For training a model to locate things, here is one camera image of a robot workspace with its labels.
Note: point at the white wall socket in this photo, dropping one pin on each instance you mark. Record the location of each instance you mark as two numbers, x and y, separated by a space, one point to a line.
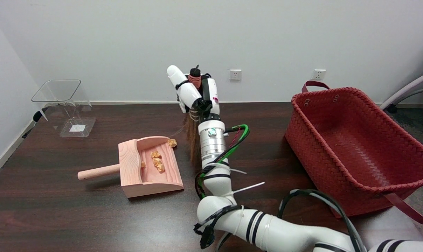
318 74
235 74

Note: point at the wooden dustpan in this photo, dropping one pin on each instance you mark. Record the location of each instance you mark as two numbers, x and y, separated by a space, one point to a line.
134 168

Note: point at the small straw hand broom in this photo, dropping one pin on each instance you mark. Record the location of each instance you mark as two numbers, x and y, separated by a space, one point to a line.
192 140

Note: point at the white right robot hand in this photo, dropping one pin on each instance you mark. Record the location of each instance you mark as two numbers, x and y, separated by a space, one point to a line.
188 92

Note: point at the gray chair frame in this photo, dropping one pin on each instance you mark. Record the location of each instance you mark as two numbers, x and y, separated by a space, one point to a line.
414 85

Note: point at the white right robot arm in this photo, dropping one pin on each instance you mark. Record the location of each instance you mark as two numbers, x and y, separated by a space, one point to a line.
211 147

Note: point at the clear plastic container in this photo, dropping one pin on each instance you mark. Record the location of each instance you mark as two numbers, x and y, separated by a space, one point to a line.
75 127

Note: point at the black bar object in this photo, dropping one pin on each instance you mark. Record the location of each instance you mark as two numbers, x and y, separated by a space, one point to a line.
37 116

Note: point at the red woven basket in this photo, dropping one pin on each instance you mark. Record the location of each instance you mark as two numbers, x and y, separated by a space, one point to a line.
355 140

